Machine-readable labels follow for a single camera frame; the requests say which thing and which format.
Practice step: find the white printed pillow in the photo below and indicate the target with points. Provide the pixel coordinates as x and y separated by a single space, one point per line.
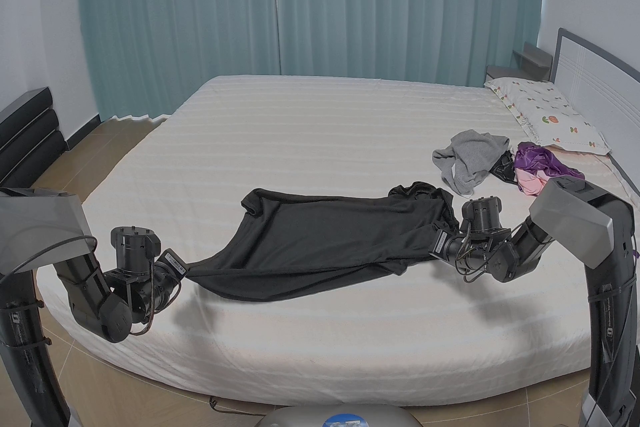
545 109

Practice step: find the grey bedside table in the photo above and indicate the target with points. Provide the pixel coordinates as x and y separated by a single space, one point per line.
530 59

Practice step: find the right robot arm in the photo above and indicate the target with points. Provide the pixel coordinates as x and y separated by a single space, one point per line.
575 220

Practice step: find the pink garment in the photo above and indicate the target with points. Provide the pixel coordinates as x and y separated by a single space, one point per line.
530 182

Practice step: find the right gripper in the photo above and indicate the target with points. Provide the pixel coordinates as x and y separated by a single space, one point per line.
445 246

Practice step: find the bed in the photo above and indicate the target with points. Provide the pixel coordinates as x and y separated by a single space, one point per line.
325 140

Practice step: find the dark grey chest of drawers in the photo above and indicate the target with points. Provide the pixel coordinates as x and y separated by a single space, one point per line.
30 135

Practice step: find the black satin garment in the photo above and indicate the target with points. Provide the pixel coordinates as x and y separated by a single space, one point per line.
505 170

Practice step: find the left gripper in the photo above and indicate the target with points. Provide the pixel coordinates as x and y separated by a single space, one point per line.
172 267

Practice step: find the grey garment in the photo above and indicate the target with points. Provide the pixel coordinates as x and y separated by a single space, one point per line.
475 155

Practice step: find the purple garment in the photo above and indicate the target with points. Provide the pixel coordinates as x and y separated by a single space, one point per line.
542 162

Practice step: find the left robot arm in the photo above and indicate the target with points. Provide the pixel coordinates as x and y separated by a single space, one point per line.
80 285

